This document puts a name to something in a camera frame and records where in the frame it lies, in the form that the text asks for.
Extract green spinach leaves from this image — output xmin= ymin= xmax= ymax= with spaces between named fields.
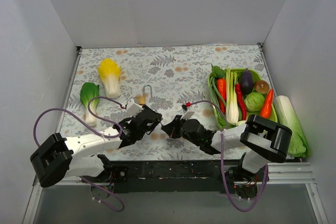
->
xmin=208 ymin=65 xmax=226 ymax=84

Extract white green scallions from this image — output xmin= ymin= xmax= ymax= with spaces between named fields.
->
xmin=226 ymin=67 xmax=239 ymax=124

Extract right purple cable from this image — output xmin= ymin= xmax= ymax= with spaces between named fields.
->
xmin=186 ymin=100 xmax=270 ymax=212

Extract orange carrot pepper right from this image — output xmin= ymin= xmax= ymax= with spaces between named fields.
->
xmin=260 ymin=89 xmax=274 ymax=119

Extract orange red pepper left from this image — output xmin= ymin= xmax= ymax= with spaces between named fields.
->
xmin=216 ymin=78 xmax=226 ymax=114

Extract green long beans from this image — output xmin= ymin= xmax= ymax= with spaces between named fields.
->
xmin=208 ymin=75 xmax=226 ymax=119

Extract large brass long-shackle padlock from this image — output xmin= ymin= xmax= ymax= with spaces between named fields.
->
xmin=134 ymin=84 xmax=152 ymax=105

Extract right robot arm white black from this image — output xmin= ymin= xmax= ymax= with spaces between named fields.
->
xmin=161 ymin=114 xmax=292 ymax=181

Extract yellow napa cabbage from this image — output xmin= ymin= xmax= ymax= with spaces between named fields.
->
xmin=97 ymin=58 xmax=121 ymax=99

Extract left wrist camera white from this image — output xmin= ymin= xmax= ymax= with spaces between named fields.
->
xmin=124 ymin=98 xmax=143 ymax=117

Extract round green cabbage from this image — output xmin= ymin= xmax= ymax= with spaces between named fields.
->
xmin=244 ymin=92 xmax=265 ymax=112

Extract large green napa cabbage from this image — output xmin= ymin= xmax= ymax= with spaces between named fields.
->
xmin=274 ymin=95 xmax=310 ymax=157

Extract purple eggplant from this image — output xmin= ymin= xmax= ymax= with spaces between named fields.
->
xmin=239 ymin=69 xmax=254 ymax=95

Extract floral table cloth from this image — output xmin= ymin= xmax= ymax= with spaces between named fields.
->
xmin=60 ymin=45 xmax=268 ymax=161

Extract green bok choy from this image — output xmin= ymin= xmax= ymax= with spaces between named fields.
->
xmin=80 ymin=82 xmax=100 ymax=126

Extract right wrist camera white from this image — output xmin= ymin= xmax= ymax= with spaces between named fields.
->
xmin=181 ymin=102 xmax=195 ymax=120

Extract green plastic basket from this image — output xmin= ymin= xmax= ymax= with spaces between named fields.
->
xmin=213 ymin=68 xmax=278 ymax=128

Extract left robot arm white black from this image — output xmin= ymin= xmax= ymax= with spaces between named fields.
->
xmin=30 ymin=105 xmax=162 ymax=188

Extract red chili pepper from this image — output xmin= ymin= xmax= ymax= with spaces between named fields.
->
xmin=235 ymin=83 xmax=247 ymax=121

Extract brown mushroom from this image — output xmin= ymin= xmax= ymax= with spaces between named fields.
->
xmin=254 ymin=80 xmax=270 ymax=94

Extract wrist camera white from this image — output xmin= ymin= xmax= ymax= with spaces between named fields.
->
xmin=124 ymin=98 xmax=143 ymax=117
xmin=181 ymin=102 xmax=195 ymax=120

